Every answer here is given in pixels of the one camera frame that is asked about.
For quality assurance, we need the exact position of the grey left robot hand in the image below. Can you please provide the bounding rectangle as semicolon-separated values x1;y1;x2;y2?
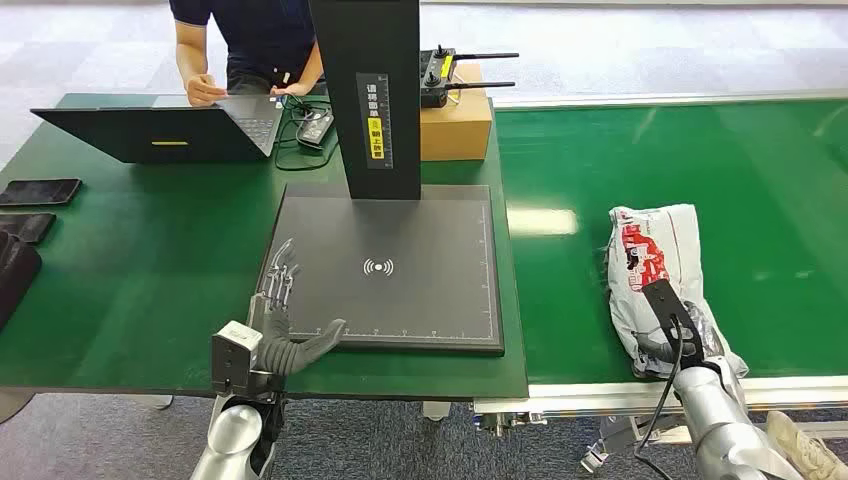
248;238;348;376

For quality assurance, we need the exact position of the person's right hand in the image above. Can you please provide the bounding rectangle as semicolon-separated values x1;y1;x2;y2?
185;72;230;109

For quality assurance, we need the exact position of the person's left hand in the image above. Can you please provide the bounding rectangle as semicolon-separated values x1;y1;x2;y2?
270;80;313;99

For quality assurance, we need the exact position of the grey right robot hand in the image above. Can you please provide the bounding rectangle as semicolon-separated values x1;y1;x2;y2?
634;301;750;392

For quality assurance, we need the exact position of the white red courier package bag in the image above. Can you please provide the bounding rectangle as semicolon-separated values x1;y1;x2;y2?
606;203;750;380

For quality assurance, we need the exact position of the black inbound scanner machine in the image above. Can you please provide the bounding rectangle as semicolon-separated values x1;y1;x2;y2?
254;0;506;356

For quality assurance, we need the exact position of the brown cardboard box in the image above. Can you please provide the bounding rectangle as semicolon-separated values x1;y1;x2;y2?
418;62;495;162

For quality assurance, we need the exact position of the green conveyor belt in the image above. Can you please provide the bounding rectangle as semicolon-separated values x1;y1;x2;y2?
473;89;848;475

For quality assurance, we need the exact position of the black power adapter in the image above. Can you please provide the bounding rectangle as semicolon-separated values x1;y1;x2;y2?
296;109;336;150

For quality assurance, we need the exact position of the person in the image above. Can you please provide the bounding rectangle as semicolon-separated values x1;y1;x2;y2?
168;0;326;109

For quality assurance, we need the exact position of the black laptop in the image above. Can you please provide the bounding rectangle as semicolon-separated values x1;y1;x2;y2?
31;93;286;166

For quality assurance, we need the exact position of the black remote controller with antennas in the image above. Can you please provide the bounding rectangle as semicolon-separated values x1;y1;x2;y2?
419;44;520;109

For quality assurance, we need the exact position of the white sneaker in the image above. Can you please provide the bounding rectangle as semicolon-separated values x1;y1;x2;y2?
766;410;848;480

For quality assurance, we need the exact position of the green table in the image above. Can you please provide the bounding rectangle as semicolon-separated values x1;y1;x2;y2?
0;92;530;425

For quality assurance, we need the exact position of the black smartphone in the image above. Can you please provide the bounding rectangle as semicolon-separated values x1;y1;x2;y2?
0;178;83;208

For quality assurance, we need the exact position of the black flat case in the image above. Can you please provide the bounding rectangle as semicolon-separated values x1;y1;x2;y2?
0;211;58;246

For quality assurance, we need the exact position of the black bag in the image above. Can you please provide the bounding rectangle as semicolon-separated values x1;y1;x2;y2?
0;230;43;333

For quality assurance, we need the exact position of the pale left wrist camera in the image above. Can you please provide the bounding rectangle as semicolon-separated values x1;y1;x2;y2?
210;321;264;399

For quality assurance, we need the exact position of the black adapter cable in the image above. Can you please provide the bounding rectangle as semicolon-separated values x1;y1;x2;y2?
273;92;340;172

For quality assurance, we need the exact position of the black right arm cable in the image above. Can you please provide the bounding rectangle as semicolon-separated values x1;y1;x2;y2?
632;316;687;480

